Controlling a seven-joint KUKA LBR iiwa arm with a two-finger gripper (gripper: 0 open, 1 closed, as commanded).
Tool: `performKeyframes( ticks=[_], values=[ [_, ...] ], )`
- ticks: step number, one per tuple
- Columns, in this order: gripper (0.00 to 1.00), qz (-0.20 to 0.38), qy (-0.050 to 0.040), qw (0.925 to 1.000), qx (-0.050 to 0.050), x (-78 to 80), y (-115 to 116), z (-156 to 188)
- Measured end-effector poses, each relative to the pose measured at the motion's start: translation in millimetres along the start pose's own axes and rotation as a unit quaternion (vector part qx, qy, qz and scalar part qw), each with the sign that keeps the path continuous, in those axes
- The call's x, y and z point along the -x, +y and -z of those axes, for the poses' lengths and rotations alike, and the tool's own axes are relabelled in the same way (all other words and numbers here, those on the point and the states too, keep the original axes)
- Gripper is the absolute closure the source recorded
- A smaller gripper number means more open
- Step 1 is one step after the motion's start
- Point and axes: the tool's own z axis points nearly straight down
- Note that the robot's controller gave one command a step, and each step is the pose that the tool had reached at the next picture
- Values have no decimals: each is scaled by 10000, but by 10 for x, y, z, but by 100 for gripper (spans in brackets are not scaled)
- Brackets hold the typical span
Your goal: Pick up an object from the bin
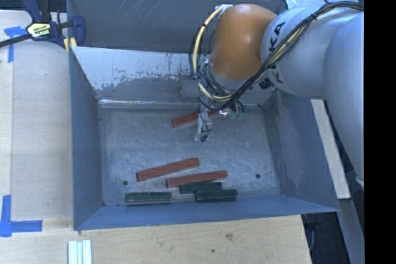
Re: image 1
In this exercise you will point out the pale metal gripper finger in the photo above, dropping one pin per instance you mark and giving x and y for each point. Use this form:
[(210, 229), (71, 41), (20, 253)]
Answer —
[(198, 128), (208, 123)]

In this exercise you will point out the red-brown flat block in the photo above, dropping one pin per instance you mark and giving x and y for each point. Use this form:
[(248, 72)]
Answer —
[(167, 169), (184, 119), (198, 178)]

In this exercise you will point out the grey metal bin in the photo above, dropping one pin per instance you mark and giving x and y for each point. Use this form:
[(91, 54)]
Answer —
[(173, 145)]

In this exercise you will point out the dark green flat block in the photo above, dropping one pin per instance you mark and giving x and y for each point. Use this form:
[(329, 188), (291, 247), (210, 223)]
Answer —
[(198, 186), (148, 197), (216, 195)]

